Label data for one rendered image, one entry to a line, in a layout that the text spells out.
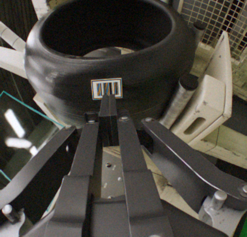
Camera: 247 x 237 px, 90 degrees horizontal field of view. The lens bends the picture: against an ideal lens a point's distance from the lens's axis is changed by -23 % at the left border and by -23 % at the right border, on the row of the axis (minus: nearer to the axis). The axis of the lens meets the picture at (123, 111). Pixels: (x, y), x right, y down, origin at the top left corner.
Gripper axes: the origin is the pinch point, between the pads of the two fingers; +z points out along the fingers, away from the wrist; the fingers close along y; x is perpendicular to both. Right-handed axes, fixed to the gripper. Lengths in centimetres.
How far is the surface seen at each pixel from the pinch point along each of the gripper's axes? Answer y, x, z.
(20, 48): -88, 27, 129
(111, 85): 0.2, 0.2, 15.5
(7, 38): -102, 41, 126
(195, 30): 29.5, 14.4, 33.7
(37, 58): -17.4, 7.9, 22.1
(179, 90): 15.1, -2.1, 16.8
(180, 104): 16.5, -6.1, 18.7
